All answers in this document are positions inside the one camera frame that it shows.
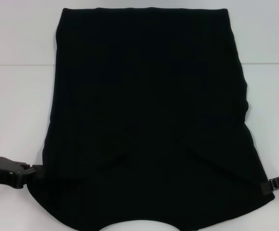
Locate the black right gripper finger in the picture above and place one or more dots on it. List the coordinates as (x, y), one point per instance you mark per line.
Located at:
(267, 188)

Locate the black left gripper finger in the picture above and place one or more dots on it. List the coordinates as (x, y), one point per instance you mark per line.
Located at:
(11, 179)
(38, 171)

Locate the black shirt with FREE print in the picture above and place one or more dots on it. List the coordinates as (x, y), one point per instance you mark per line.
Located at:
(149, 96)

